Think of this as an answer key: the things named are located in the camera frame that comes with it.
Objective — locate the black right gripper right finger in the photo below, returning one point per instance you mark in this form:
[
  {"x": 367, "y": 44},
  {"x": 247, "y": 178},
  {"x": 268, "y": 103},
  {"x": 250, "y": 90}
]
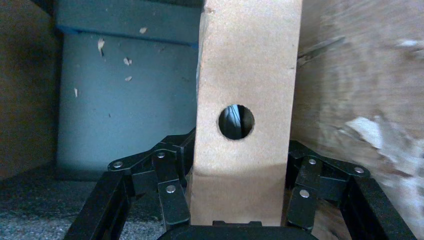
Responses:
[{"x": 304, "y": 202}]

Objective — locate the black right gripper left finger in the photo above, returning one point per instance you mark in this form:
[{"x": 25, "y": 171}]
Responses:
[{"x": 169, "y": 198}]

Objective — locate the small cardboard box with hole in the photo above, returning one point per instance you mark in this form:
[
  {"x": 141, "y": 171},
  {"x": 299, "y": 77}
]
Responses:
[{"x": 245, "y": 66}]

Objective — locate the large open brown carton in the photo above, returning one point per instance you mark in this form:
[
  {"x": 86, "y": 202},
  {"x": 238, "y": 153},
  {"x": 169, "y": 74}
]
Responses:
[{"x": 348, "y": 82}]

